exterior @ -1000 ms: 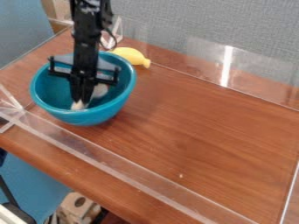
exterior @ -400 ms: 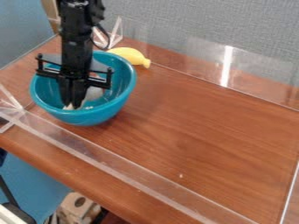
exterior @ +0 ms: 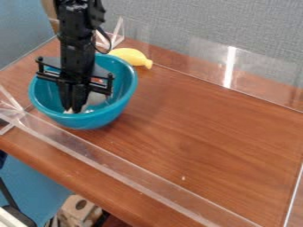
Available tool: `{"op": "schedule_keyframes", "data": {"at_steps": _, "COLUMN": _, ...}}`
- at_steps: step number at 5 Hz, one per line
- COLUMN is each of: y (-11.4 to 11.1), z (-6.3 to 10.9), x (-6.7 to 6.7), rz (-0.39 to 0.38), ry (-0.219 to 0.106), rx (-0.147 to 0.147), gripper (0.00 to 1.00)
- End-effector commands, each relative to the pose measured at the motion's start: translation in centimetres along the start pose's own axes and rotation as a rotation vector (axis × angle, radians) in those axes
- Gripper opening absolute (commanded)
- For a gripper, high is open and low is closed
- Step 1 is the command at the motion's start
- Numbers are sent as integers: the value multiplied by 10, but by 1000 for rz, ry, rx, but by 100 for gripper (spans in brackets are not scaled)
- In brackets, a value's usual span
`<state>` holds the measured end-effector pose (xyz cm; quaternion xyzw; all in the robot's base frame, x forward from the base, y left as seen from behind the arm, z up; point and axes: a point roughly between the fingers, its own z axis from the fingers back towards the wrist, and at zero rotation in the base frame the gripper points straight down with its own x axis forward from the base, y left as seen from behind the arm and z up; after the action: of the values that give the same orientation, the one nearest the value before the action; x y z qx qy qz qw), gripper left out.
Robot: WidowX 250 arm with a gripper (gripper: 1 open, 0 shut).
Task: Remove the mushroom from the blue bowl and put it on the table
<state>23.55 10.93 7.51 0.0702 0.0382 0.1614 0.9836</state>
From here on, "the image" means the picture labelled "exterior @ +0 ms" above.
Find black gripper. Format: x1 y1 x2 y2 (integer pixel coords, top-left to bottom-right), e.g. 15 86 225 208
35 55 116 114

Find blue plastic bowl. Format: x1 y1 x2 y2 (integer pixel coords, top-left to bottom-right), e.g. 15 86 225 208
28 54 139 129

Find white red toy mushroom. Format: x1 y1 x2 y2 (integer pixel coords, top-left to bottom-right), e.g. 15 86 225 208
80 92 107 113

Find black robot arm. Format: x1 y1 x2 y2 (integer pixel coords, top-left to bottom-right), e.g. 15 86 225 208
36 0 113 114

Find yellow toy banana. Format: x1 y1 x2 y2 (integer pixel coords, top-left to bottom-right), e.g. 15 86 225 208
109 48 152 69

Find front clear acrylic barrier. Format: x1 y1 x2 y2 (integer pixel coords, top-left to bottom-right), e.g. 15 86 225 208
0 112 260 227

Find clear acrylic barrier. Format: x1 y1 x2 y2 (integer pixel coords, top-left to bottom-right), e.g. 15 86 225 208
0 112 260 227
149 37 303 113

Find beige block with hole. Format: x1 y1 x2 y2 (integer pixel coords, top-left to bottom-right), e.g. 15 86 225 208
57 194 103 227

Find rear clear acrylic barrier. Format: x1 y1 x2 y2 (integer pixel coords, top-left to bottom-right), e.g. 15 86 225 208
149 37 303 113

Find black cable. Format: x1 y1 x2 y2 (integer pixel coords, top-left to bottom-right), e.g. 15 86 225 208
92 26 113 55

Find left clear acrylic bracket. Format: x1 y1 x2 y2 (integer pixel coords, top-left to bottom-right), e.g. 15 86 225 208
0 85 25 136

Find clear acrylic triangular bracket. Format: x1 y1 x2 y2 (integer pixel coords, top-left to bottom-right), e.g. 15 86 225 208
96 17 124 50

